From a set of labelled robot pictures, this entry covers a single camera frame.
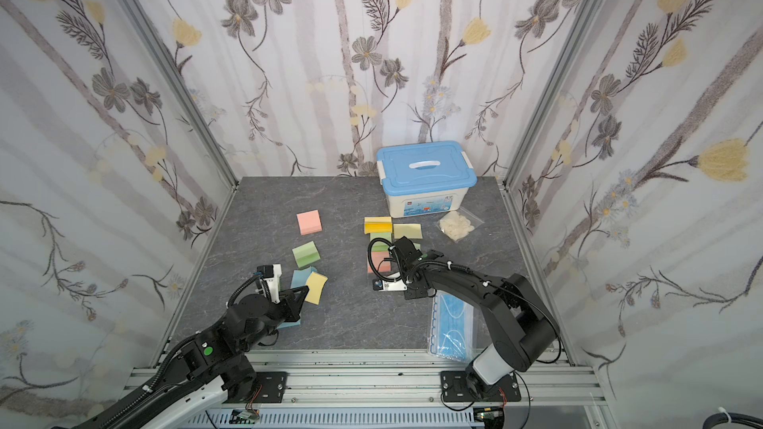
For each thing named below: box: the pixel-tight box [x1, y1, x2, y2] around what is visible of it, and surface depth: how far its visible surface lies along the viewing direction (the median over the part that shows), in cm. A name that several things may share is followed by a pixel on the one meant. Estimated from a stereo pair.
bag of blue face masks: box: [428, 289, 479, 363], surface depth 85 cm
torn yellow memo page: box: [393, 223, 423, 240], surface depth 109 cm
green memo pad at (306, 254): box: [292, 240, 321, 269], surface depth 100 cm
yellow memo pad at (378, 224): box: [363, 216, 393, 235], surface depth 110 cm
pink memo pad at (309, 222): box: [296, 209, 323, 236], surface depth 109 cm
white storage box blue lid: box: [376, 141, 478, 219], surface depth 105 cm
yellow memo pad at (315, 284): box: [305, 271, 329, 306], surface depth 79 cm
